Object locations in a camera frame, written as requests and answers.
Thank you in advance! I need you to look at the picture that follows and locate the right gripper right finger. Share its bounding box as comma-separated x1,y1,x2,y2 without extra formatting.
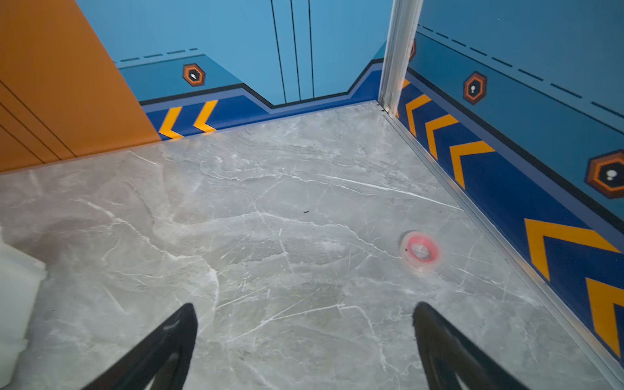
413,302,526,389

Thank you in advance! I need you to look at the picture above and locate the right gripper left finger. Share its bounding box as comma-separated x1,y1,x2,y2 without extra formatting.
86,303,198,389

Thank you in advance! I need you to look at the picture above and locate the white rectangular plastic bin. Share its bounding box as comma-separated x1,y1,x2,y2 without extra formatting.
1,242,47,388

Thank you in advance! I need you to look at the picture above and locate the pink ring light spot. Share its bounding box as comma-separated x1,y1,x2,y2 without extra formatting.
399,231,442,272

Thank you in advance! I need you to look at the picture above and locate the right aluminium corner post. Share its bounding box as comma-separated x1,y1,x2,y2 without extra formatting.
378,0,424,115

